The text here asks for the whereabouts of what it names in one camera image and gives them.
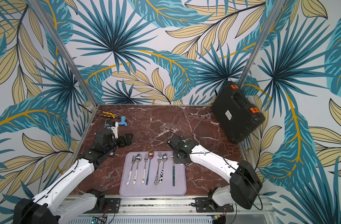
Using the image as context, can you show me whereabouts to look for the spoon with black-white handle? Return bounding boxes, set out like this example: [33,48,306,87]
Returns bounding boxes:
[158,153,168,183]

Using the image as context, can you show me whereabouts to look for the fork with green handle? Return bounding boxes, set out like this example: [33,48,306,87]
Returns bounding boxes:
[171,153,175,187]

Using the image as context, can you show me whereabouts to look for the yellow black pliers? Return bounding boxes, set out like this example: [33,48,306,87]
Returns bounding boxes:
[100,112,121,119]

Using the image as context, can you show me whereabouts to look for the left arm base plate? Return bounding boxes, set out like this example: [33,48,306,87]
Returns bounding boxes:
[85,198,121,214]

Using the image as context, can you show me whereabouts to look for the iridescent spoon with blue handle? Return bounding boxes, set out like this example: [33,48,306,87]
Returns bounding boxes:
[146,151,154,185]

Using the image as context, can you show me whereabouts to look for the ornate all-silver fork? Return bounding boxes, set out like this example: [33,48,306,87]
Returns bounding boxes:
[154,152,162,186]

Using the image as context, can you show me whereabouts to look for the blue plastic faucet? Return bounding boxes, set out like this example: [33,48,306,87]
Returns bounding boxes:
[118,116,128,127]

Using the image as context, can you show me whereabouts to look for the spoon with white handle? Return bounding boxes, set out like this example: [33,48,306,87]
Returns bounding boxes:
[133,154,142,184]

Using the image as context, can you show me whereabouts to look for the black handled hammer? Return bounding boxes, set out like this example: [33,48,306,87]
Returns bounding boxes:
[104,119,109,128]

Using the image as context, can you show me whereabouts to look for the left aluminium corner post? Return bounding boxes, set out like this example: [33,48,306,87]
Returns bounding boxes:
[28,0,99,108]

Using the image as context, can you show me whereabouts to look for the aluminium corner post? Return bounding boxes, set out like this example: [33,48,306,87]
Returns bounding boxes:
[28,0,99,108]
[237,0,285,87]

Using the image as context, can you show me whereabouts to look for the lavender placemat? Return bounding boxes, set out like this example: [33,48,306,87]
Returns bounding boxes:
[119,151,187,197]

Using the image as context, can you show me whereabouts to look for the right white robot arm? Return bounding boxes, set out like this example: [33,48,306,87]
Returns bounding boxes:
[167,135,263,212]

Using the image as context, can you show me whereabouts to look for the fork with white Pochacco handle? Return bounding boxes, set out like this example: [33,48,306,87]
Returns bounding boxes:
[126,155,137,185]

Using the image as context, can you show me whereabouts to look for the aluminium front rail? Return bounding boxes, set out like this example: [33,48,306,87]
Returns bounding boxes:
[62,195,279,224]

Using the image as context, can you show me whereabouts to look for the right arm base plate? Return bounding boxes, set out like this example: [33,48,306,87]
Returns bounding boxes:
[191,197,234,213]

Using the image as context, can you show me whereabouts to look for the right aluminium corner post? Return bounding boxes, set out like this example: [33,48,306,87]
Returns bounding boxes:
[237,0,285,87]

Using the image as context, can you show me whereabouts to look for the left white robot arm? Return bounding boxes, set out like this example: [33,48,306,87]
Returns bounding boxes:
[13,128,133,224]

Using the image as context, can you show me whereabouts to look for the black tool case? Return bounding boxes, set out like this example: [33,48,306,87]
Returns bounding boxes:
[211,81,265,144]

